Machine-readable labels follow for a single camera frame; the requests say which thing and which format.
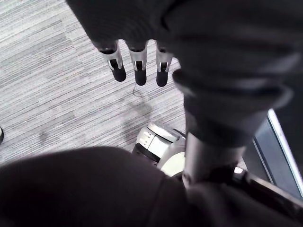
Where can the grey panel with white frame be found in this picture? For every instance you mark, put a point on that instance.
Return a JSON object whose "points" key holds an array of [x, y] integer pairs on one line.
{"points": [[272, 151]]}

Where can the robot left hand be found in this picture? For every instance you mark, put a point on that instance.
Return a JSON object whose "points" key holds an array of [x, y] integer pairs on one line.
{"points": [[213, 47]]}

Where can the silver robot leg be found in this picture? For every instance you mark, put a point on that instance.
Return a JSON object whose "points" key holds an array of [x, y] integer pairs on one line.
{"points": [[158, 144]]}

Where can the dark shoe tip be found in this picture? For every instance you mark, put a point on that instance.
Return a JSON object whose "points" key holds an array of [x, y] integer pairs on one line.
{"points": [[1, 136]]}

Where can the thin dark thread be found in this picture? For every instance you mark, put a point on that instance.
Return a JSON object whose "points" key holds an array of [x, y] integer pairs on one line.
{"points": [[135, 91]]}

